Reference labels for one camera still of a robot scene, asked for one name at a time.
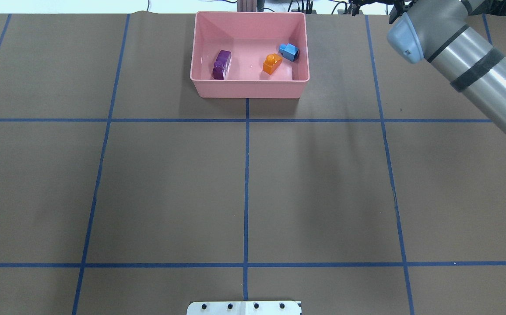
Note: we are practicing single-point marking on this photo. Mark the purple block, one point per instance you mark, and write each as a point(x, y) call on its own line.
point(221, 65)

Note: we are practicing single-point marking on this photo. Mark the orange block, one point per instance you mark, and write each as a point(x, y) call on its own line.
point(271, 63)

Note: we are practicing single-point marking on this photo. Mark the small blue block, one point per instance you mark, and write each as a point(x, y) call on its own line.
point(289, 51)

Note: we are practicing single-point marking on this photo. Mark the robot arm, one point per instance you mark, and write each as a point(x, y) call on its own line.
point(437, 31)

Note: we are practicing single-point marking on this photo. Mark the pink plastic box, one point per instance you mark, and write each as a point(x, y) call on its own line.
point(250, 36)

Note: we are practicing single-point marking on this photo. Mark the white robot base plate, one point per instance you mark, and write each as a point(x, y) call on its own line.
point(244, 308)

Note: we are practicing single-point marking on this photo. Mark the aluminium frame post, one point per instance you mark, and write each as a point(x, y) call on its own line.
point(246, 5)

